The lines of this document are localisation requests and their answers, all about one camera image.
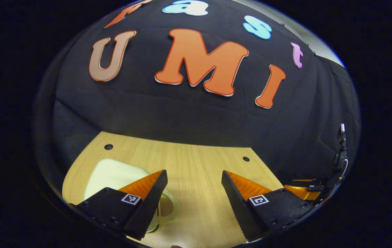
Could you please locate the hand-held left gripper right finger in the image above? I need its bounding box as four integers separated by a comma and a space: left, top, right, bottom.
221, 170, 316, 242

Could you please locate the black backdrop cloth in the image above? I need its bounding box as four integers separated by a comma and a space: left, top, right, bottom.
32, 0, 361, 207

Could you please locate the cream suitcase with grey lining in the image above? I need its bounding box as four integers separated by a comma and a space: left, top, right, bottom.
84, 158, 181, 234

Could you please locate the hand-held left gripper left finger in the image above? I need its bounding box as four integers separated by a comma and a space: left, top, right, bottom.
69, 169, 169, 241

